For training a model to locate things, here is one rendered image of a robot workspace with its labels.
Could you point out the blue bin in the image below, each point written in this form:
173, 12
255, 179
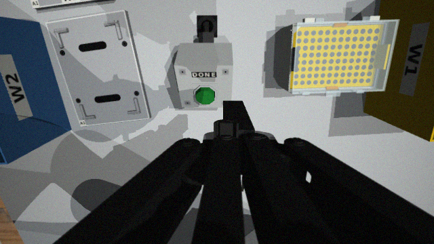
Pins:
32, 111

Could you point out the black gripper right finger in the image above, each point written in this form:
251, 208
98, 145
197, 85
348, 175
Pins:
340, 205

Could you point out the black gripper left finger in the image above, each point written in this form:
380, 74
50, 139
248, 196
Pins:
149, 207

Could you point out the yellow waste bin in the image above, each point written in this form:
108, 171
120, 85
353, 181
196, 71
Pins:
408, 99

